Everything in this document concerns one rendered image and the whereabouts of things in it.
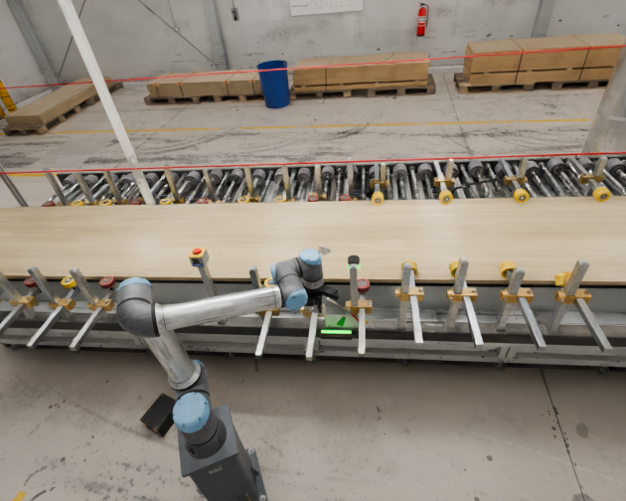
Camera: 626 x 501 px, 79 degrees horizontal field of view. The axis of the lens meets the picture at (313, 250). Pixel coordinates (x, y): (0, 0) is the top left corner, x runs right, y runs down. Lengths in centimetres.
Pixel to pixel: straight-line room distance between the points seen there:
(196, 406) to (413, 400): 145
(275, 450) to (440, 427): 101
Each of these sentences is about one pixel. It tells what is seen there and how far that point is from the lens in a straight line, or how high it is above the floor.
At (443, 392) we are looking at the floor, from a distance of 277.
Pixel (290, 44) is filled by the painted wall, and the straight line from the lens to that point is 890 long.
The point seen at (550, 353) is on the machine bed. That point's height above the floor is 17.
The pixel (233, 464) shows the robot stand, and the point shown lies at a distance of 208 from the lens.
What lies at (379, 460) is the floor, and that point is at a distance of 253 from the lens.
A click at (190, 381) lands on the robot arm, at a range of 186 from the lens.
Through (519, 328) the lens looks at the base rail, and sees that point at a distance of 227.
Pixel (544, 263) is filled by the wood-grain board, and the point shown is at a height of 90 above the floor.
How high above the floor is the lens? 236
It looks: 39 degrees down
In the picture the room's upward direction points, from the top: 7 degrees counter-clockwise
